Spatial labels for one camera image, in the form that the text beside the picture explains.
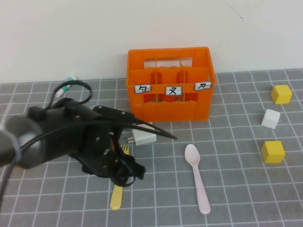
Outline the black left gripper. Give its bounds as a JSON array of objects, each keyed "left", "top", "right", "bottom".
[{"left": 44, "top": 98, "right": 146, "bottom": 180}]

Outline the yellow plastic fork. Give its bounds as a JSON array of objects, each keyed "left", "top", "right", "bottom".
[{"left": 110, "top": 145, "right": 130, "bottom": 210}]

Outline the pink plastic spoon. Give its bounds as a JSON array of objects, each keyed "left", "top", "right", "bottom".
[{"left": 184, "top": 143, "right": 211, "bottom": 215}]

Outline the orange plastic cutlery holder crate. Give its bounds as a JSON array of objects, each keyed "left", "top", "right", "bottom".
[{"left": 125, "top": 46, "right": 217, "bottom": 123}]

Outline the white power adapter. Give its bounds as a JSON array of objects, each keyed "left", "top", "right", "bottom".
[{"left": 127, "top": 122, "right": 158, "bottom": 147}]

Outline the paper label with spoon character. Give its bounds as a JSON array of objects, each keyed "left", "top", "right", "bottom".
[{"left": 134, "top": 84, "right": 152, "bottom": 95}]

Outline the green and white glue stick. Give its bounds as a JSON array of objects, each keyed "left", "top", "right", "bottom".
[{"left": 56, "top": 75, "right": 78, "bottom": 97}]

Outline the paper label with fork character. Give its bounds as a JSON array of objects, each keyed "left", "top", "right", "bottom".
[{"left": 165, "top": 85, "right": 183, "bottom": 96}]

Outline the grey grid tablecloth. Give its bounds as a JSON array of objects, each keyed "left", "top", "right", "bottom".
[{"left": 0, "top": 68, "right": 303, "bottom": 227}]

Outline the paper label with knife character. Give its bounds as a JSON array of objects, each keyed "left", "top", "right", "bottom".
[{"left": 194, "top": 81, "right": 213, "bottom": 91}]

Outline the yellow cube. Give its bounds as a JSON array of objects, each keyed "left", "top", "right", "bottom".
[
  {"left": 270, "top": 84, "right": 293, "bottom": 105},
  {"left": 261, "top": 140, "right": 286, "bottom": 164}
]

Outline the white cube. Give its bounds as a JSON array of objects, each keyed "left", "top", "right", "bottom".
[{"left": 261, "top": 109, "right": 281, "bottom": 130}]

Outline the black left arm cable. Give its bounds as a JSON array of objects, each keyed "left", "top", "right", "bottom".
[
  {"left": 0, "top": 119, "right": 178, "bottom": 204},
  {"left": 48, "top": 80, "right": 93, "bottom": 109}
]

